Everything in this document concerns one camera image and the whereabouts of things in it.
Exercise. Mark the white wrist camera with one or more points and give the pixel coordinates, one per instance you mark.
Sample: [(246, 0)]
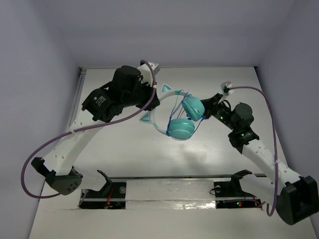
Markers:
[(226, 88), (146, 71)]

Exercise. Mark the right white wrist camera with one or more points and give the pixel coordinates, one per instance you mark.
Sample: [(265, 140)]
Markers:
[(226, 88)]

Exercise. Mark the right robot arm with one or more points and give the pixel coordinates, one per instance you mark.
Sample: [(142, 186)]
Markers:
[(284, 191)]

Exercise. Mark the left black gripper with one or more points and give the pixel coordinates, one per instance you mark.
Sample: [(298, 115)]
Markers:
[(151, 98)]

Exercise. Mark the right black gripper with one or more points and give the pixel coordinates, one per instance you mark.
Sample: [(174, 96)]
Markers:
[(209, 103)]

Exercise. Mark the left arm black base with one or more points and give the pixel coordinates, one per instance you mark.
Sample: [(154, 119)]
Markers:
[(112, 196)]

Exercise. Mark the teal cat-ear headphones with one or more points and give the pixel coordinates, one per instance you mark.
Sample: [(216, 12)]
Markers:
[(181, 124)]

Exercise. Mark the aluminium rail with foil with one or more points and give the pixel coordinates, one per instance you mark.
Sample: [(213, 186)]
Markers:
[(166, 194)]

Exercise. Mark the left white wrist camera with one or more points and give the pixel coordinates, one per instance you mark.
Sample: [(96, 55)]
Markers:
[(146, 71)]

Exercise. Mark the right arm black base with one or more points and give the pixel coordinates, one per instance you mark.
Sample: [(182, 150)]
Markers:
[(229, 195)]

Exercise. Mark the left side aluminium rail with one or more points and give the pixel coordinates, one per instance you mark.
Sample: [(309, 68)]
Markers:
[(75, 104)]

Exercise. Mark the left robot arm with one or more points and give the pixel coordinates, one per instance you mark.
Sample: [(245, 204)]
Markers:
[(131, 91)]

